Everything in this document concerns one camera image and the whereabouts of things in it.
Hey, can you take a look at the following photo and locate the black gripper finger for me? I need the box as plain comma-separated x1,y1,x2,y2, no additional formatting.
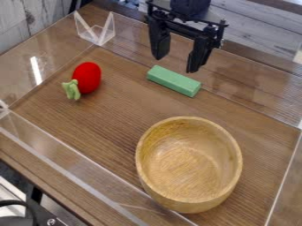
148,18,171,60
185,35,209,73

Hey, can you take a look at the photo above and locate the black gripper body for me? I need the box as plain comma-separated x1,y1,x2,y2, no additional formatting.
145,0,228,48

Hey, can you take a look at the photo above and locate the red plush strawberry toy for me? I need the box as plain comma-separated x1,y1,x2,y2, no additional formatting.
61,62,101,100

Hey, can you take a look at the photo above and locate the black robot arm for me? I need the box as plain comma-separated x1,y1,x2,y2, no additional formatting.
145,0,228,73

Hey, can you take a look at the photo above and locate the green rectangular block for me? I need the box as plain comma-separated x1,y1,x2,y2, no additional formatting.
145,65,201,97

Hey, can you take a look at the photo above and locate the wooden bowl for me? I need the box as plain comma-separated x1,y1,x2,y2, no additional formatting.
136,117,243,214

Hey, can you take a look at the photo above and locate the clear acrylic corner bracket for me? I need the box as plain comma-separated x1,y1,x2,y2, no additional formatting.
73,11,116,46

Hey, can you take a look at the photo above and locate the clear acrylic tray wall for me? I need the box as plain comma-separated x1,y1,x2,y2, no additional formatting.
0,101,192,226

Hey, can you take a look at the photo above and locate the black metal table frame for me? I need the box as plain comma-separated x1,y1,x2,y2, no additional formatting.
25,185,66,226

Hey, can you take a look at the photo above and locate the black cable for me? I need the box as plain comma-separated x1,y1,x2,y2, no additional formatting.
0,199,40,226

